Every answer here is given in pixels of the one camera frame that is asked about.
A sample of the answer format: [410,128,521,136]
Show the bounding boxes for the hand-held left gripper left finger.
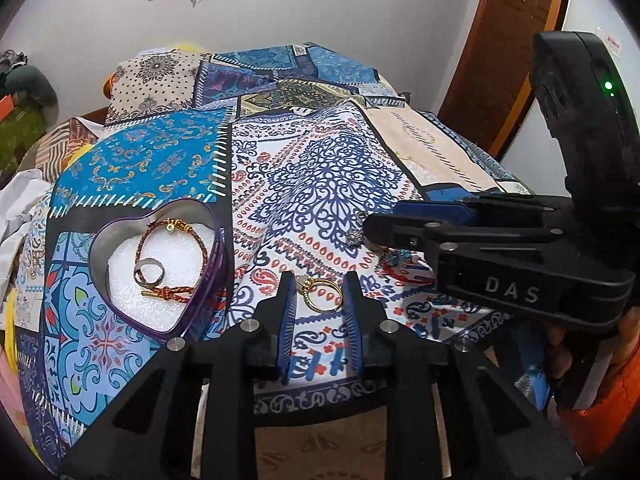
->
[60,271,301,480]

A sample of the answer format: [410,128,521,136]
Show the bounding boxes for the red braided bracelet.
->
[133,218,207,305]

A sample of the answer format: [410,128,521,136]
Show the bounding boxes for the striped orange cloth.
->
[34,116,101,183]

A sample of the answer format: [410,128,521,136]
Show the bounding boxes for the dark grey garment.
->
[0,50,59,111]

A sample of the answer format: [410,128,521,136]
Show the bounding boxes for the white foam pad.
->
[102,217,216,336]

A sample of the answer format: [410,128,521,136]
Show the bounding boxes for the white cloth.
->
[0,168,50,293]

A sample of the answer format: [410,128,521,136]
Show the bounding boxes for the blue patchwork printed blanket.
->
[14,41,537,477]

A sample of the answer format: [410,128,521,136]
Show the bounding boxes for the silver charm ring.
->
[346,211,370,250]

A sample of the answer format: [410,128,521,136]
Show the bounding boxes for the silver band ring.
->
[132,258,167,286]

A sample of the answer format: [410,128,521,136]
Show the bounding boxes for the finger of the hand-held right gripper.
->
[362,212,568,262]
[394,194,572,227]

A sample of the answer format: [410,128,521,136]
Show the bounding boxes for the purple heart-shaped tin box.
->
[89,198,235,345]

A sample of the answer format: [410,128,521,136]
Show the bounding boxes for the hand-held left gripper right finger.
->
[342,271,584,480]

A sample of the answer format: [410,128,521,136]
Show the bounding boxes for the brown wooden door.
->
[437,0,574,157]

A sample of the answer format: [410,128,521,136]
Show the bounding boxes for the gold ring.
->
[297,276,346,314]

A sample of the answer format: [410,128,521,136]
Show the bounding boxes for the green cloth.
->
[0,106,47,181]

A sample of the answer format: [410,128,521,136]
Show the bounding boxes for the person's right hand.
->
[544,321,577,382]

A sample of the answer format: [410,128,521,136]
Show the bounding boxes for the person's right forearm orange sleeve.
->
[556,355,640,466]

